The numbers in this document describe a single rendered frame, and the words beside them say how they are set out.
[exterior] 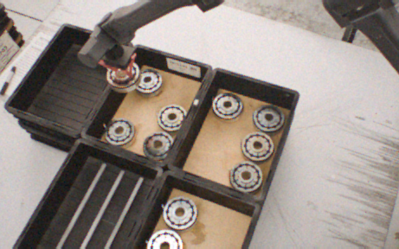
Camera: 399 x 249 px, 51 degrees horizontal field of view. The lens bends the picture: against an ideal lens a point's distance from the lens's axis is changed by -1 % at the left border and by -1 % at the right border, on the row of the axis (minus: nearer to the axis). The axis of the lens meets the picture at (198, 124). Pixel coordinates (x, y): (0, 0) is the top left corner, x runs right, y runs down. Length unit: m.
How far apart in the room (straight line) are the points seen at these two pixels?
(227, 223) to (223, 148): 0.25
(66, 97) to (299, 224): 0.92
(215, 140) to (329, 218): 0.45
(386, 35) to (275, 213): 0.83
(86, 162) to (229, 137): 0.48
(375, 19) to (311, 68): 1.01
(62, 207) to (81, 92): 0.43
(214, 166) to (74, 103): 0.56
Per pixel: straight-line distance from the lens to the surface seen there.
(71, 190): 1.42
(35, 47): 1.97
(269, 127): 1.40
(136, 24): 1.01
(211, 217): 1.30
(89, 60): 1.15
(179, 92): 1.50
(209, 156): 1.38
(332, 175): 1.54
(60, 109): 1.57
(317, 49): 1.81
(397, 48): 0.79
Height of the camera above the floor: 2.08
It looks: 61 degrees down
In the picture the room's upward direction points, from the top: 6 degrees counter-clockwise
